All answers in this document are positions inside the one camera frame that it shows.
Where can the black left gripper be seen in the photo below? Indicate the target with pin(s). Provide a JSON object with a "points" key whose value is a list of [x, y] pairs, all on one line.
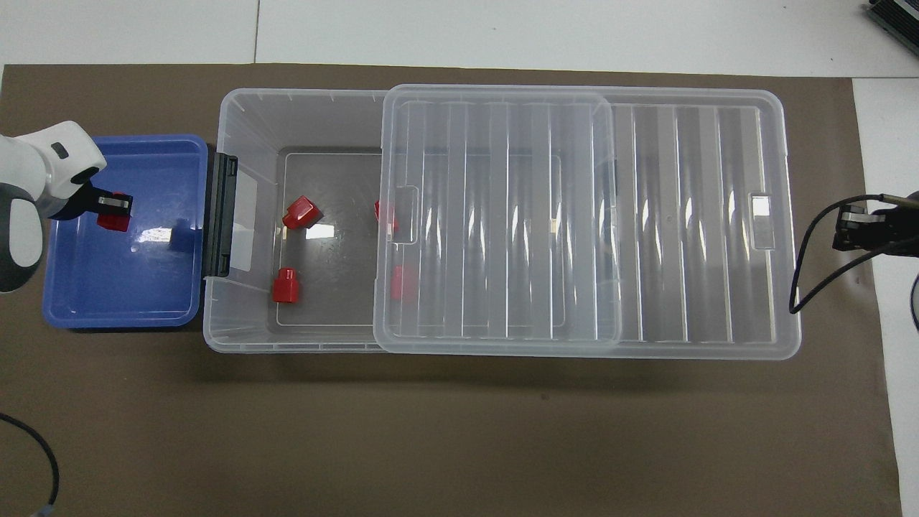
{"points": [[85, 202]]}

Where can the brown table mat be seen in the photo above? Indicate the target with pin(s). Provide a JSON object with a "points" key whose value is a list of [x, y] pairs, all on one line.
{"points": [[431, 431]]}

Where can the black ribbed device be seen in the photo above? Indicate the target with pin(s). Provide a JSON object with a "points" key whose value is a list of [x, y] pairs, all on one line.
{"points": [[897, 14]]}

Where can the black box latch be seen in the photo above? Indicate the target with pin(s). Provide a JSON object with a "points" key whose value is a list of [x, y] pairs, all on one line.
{"points": [[219, 215]]}

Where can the clear plastic storage box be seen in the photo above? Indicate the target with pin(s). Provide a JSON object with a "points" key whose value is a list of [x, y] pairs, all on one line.
{"points": [[244, 316]]}

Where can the clear ribbed plastic lid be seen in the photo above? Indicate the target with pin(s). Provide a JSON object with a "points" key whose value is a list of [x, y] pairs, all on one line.
{"points": [[574, 230]]}

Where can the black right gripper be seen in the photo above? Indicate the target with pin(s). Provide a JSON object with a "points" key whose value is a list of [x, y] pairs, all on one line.
{"points": [[897, 224]]}

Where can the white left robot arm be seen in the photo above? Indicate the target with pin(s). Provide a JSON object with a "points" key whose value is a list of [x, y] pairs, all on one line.
{"points": [[43, 158]]}

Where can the blue plastic tray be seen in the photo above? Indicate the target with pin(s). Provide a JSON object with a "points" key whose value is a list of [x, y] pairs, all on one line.
{"points": [[122, 280]]}

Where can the red block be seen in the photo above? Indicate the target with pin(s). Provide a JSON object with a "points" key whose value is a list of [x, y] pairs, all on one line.
{"points": [[115, 222], [286, 286], [384, 214], [402, 283], [301, 213]]}

